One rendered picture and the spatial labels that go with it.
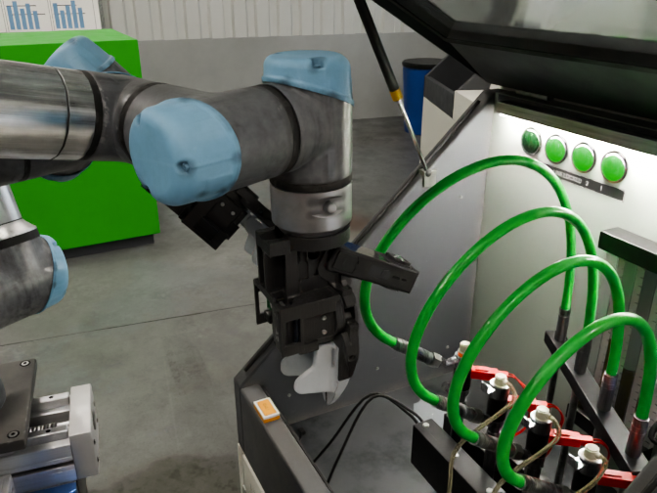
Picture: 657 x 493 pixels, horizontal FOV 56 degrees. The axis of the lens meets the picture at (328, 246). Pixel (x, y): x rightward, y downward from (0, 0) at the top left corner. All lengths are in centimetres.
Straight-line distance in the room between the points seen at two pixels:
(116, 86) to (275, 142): 15
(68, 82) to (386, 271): 33
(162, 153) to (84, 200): 366
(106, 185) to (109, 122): 356
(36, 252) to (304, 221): 62
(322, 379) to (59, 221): 356
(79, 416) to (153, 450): 145
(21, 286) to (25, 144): 56
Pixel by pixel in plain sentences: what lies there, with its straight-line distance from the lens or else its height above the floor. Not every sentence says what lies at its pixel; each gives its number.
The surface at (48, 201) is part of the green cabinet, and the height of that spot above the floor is 41.
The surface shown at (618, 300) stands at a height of 128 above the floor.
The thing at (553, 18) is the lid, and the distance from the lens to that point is 87.
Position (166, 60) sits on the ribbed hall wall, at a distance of 720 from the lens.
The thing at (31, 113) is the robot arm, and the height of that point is 156.
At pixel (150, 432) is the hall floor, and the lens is 265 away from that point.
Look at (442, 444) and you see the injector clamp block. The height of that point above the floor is 98.
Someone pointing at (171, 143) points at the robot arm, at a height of 155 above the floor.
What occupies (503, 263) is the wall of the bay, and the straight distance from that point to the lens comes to 130.
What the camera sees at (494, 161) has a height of 143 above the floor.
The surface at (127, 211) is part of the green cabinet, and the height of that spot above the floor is 26.
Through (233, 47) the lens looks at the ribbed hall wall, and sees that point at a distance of 729.
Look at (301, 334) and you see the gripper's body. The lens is 59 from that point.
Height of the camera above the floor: 166
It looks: 24 degrees down
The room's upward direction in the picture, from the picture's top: straight up
